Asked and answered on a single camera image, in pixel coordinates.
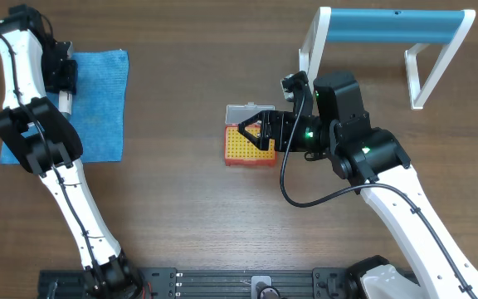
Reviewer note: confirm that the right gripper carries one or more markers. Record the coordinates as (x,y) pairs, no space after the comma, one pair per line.
(284,130)

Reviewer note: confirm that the white pipette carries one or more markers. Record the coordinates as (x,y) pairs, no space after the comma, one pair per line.
(65,104)

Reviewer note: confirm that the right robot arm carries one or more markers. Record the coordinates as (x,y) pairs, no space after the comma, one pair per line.
(342,108)

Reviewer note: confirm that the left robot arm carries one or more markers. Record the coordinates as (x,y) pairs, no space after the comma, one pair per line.
(73,199)

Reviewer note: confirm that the red and yellow tip box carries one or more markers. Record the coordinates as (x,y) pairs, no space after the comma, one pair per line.
(243,149)

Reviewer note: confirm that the blue cloth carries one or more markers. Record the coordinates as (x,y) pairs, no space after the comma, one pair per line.
(98,104)

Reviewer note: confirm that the white and blue stand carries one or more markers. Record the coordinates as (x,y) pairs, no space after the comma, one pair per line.
(392,25)

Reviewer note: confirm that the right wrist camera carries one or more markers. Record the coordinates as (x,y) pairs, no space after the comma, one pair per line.
(287,79)

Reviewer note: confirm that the mounting rail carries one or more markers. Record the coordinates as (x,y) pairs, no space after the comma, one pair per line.
(222,282)

